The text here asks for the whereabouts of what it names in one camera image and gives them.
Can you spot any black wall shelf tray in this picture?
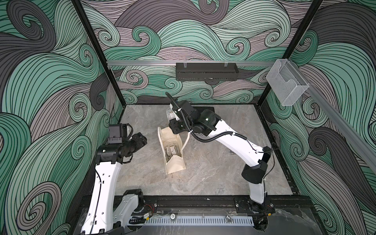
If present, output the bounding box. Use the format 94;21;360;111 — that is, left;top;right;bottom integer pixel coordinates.
175;63;239;81

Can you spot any clear compass case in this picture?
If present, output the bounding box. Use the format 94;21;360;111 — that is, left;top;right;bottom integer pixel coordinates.
166;108;176;121

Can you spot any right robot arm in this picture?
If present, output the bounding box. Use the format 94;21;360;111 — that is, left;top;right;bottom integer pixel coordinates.
167;99;273;204

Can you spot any aluminium rail right wall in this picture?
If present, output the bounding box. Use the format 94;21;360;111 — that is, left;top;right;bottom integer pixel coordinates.
291;62;376;171

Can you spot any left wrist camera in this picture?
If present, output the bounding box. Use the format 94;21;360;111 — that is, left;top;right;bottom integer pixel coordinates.
107;123;133;145

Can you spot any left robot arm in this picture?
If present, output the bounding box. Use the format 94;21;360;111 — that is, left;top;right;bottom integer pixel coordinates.
80;132;147;235

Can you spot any clear acrylic wall holder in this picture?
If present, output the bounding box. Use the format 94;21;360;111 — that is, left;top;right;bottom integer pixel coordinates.
266;59;309;106

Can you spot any black metal briefcase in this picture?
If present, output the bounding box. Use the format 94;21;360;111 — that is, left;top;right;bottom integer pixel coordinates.
194;106;215;113

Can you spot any white slotted cable duct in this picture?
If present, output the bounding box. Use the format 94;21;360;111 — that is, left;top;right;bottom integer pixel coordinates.
137;215;254;227

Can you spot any aluminium rail wall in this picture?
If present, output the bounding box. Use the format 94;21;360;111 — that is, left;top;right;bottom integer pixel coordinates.
107;60;276;67
291;62;376;171

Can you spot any green label compass case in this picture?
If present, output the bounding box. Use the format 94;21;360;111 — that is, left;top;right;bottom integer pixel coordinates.
165;145;180;162

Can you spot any cream canvas tote bag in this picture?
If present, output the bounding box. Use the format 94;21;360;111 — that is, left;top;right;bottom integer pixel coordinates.
157;127;190;174

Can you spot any aluminium rail back wall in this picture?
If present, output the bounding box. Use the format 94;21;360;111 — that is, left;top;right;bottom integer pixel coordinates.
107;60;276;67

